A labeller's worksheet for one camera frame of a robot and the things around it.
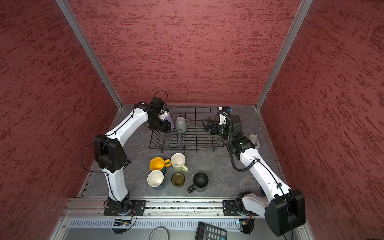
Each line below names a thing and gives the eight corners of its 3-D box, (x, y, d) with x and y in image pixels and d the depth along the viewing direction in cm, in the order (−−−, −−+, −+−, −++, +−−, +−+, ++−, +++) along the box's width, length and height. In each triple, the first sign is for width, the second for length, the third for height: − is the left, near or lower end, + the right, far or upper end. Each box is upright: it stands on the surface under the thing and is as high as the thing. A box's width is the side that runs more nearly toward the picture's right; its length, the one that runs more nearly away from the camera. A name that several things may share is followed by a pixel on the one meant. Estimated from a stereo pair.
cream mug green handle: (171, 174, 86) (169, 168, 79) (173, 159, 92) (171, 152, 85) (187, 174, 86) (186, 168, 79) (188, 159, 92) (187, 152, 85)
